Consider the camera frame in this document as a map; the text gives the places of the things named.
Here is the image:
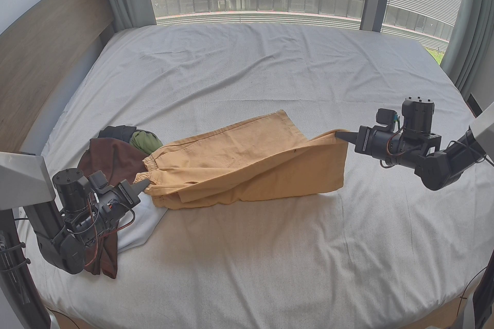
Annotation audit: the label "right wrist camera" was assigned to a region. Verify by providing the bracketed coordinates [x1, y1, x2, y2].
[376, 108, 399, 131]

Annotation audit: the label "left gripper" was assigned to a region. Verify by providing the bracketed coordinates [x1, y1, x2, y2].
[100, 180, 141, 221]

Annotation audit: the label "white garment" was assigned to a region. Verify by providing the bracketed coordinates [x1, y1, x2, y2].
[116, 193, 166, 253]

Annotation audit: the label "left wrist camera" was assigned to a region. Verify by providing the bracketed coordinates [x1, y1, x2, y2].
[88, 171, 116, 197]

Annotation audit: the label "black garment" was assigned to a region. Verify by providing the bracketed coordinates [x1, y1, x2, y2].
[97, 125, 137, 143]

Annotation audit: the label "green garment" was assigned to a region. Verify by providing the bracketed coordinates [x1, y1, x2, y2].
[129, 130, 164, 155]

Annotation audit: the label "brown garment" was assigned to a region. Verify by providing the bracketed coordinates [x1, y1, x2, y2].
[77, 138, 163, 279]

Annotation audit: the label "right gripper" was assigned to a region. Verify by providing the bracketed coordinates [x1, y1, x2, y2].
[356, 124, 407, 167]

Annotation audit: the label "tan shorts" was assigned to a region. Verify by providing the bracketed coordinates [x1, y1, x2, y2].
[133, 109, 350, 212]

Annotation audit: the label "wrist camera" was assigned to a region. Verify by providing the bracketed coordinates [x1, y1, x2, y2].
[376, 108, 399, 131]
[88, 171, 116, 197]

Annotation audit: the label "bed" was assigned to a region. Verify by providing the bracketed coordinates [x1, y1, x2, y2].
[0, 0, 494, 329]

